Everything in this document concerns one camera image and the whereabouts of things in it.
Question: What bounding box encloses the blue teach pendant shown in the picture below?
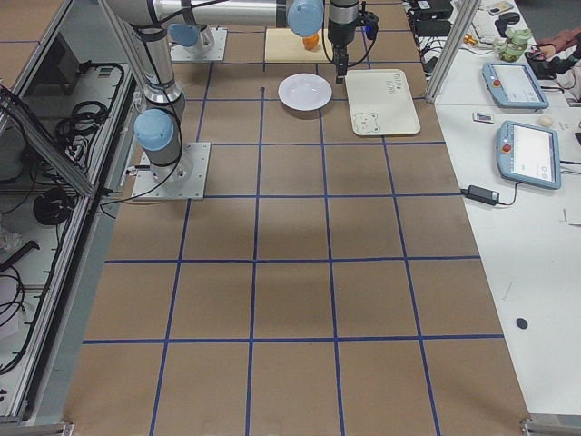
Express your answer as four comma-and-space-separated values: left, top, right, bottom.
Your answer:
496, 121, 562, 190
482, 63, 549, 110

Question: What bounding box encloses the upper blue teach pendant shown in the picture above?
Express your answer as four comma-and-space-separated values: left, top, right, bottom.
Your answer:
482, 63, 549, 110

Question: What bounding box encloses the orange fruit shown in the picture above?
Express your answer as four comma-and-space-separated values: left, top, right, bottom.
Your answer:
301, 33, 320, 51

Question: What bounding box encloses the gold metal cylinder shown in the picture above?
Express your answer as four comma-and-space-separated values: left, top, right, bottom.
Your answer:
463, 34, 478, 46

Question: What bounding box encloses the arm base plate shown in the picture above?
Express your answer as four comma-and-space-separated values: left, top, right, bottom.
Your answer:
169, 25, 227, 64
131, 142, 211, 201

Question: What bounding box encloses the white round plate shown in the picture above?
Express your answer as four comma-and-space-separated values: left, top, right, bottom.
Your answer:
278, 73, 332, 111

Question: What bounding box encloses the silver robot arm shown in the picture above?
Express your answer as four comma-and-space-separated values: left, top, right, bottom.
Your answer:
105, 1, 378, 109
168, 24, 215, 56

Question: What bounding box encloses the cream bear tray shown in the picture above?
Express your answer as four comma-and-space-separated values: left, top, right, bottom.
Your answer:
345, 69, 420, 136

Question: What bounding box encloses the bamboo cutting board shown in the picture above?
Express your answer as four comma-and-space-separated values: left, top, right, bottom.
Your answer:
264, 28, 327, 64

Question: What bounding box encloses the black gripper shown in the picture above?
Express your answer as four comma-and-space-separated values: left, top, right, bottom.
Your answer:
328, 0, 361, 84

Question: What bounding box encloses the aluminium frame post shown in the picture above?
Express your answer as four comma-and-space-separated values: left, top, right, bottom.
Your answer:
426, 0, 481, 104

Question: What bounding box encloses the lower blue teach pendant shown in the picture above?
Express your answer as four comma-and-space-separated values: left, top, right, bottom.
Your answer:
496, 121, 562, 190

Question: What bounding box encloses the black power adapter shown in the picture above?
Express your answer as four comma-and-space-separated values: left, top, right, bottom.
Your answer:
460, 184, 499, 206

